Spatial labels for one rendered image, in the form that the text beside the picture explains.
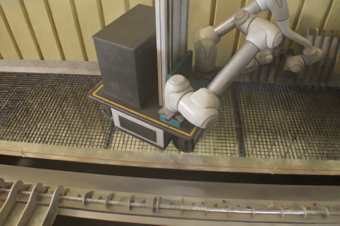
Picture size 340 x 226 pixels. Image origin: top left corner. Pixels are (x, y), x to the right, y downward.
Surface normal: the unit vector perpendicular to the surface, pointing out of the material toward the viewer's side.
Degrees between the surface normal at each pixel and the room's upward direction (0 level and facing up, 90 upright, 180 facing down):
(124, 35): 0
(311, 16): 90
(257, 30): 41
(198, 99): 33
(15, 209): 15
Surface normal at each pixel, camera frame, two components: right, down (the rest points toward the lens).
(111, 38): 0.00, -0.72
